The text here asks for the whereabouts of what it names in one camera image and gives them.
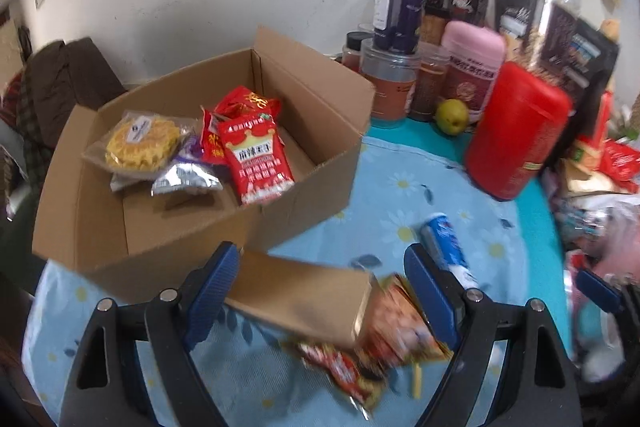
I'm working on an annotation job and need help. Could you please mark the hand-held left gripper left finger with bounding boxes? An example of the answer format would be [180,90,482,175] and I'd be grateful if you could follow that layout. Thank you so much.
[57,241,242,427]

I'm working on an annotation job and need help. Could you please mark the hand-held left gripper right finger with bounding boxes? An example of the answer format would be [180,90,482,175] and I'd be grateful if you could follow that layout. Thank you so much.
[403,243,583,427]

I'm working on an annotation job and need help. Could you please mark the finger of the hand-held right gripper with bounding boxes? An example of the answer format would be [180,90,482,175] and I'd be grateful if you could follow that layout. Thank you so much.
[577,268,640,323]

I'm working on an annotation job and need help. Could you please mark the brown red snack packet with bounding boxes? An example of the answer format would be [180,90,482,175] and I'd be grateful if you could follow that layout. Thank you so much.
[285,274,452,419]

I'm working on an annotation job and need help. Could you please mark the blue snack tube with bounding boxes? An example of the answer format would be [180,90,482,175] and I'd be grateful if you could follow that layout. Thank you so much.
[419,213,482,291]

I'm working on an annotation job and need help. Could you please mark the cardboard box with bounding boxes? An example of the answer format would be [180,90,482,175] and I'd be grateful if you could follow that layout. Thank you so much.
[31,25,376,303]

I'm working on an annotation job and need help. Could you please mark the red white snack packet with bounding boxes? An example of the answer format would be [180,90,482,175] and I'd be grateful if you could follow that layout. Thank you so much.
[219,113,297,206]

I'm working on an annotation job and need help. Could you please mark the yellow round cookie packet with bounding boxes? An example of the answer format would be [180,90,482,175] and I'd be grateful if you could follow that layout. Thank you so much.
[82,109,197,181]

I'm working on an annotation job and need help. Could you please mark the red gold-print snack packet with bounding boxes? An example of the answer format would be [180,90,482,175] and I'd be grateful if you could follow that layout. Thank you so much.
[214,86,282,128]

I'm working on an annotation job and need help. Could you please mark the white plastic bag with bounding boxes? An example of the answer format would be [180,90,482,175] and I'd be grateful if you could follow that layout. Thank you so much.
[562,199,640,383]

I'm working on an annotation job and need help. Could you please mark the blue floral tablecloth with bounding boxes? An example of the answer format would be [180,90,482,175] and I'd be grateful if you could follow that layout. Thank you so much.
[22,122,576,427]

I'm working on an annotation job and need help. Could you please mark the silver snack packet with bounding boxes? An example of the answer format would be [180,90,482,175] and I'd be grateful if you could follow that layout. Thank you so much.
[151,159,224,198]

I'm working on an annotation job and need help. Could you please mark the red packet pile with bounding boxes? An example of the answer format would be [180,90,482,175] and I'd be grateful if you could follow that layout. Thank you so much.
[600,139,640,194]

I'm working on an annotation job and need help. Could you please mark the red yellow-print snack packet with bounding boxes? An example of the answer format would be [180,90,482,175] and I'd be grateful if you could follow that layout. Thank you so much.
[199,106,228,164]

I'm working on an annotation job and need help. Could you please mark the red yellow carton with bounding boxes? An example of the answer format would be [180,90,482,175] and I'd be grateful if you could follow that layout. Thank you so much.
[570,92,612,174]

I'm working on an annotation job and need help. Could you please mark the red canister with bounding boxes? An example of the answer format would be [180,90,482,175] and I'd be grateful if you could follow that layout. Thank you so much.
[465,61,574,202]

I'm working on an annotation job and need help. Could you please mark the yellow green pear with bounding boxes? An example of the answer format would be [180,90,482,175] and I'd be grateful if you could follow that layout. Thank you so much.
[434,99,470,136]

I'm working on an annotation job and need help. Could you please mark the jar brown granules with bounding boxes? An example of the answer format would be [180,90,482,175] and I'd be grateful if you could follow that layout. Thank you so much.
[410,44,452,124]

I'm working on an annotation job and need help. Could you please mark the wide jar red powder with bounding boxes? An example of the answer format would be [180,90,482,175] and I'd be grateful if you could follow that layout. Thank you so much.
[360,39,423,130]

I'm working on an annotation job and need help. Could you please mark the black snack bag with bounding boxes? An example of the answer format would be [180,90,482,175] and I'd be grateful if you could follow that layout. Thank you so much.
[495,0,621,122]

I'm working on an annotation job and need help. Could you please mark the pink bottle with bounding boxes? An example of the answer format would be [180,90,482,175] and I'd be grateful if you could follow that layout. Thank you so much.
[442,21,507,118]

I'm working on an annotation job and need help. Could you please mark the green plaid cloth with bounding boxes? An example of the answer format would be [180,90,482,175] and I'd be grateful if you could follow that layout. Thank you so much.
[14,82,51,148]

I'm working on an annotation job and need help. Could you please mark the brown jacket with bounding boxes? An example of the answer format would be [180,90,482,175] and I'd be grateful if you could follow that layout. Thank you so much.
[22,38,126,148]

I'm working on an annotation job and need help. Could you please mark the small black lid jar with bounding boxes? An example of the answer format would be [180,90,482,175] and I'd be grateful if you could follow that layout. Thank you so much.
[342,32,374,74]

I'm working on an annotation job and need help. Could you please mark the clear jar brown contents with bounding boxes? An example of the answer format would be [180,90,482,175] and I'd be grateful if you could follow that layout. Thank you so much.
[421,7,451,50]

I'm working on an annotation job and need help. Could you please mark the purple label jar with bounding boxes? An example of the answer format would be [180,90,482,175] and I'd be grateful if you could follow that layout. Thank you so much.
[372,0,432,55]

